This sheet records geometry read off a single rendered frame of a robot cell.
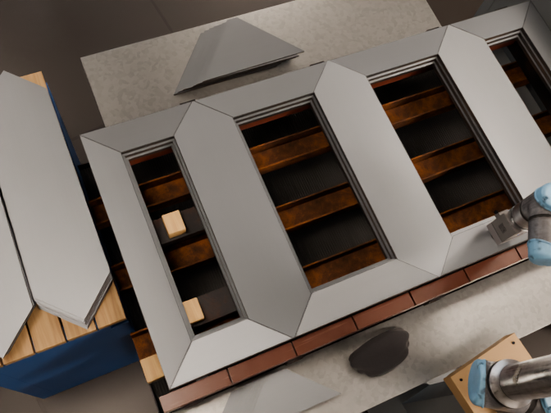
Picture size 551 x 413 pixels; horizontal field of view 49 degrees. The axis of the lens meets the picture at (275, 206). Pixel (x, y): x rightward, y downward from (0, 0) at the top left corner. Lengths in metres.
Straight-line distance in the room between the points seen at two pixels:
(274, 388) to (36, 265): 0.70
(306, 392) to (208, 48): 1.10
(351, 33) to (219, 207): 0.83
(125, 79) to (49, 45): 1.09
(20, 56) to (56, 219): 1.45
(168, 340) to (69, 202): 0.46
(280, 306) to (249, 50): 0.85
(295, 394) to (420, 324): 0.43
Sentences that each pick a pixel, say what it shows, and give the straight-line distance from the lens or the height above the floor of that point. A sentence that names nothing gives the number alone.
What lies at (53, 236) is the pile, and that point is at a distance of 1.68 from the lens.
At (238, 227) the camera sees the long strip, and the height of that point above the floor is 0.86.
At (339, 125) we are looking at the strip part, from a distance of 1.82.
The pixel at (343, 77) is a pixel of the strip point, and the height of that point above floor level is 0.86.
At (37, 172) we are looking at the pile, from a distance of 1.76.
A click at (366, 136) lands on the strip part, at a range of 1.83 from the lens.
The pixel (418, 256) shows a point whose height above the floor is 0.86.
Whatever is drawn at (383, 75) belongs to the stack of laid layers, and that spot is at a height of 0.84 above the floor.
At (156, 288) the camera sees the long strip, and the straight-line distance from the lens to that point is 1.60.
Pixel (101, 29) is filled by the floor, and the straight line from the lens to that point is 3.05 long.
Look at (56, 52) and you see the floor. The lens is 3.00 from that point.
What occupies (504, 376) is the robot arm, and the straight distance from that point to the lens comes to 1.57.
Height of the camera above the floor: 2.41
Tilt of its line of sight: 68 degrees down
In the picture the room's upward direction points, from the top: 19 degrees clockwise
